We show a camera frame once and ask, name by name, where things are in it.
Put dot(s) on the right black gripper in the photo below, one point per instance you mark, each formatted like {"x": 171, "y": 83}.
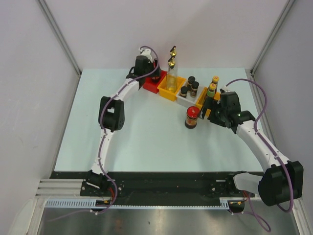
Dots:
{"x": 216, "y": 104}

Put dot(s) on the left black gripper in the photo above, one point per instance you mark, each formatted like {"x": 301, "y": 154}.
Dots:
{"x": 151, "y": 64}

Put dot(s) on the green label sauce bottle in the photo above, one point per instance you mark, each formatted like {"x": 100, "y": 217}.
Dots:
{"x": 215, "y": 81}
{"x": 211, "y": 91}

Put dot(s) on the glass oil bottle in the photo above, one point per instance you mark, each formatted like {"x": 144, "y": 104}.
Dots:
{"x": 171, "y": 78}
{"x": 173, "y": 52}

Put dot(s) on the red lid jar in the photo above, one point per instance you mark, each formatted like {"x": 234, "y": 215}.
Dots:
{"x": 155, "y": 79}
{"x": 192, "y": 117}

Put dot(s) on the black lid spice jar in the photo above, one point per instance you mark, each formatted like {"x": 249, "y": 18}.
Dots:
{"x": 183, "y": 91}
{"x": 191, "y": 79}
{"x": 194, "y": 89}

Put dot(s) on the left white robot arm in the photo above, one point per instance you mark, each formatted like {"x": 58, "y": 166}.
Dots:
{"x": 112, "y": 113}

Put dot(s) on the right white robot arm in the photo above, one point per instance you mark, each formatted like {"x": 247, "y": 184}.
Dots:
{"x": 282, "y": 180}

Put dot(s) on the red plastic bin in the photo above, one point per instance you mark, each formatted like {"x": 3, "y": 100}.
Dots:
{"x": 152, "y": 86}

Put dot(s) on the right yellow plastic bin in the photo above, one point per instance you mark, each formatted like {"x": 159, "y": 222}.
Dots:
{"x": 200, "y": 100}

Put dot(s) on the white plastic bin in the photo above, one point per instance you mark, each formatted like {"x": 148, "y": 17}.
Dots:
{"x": 189, "y": 100}

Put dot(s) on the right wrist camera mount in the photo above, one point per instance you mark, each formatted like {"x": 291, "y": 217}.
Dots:
{"x": 225, "y": 89}

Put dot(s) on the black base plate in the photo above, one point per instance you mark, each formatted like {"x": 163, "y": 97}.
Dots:
{"x": 170, "y": 189}

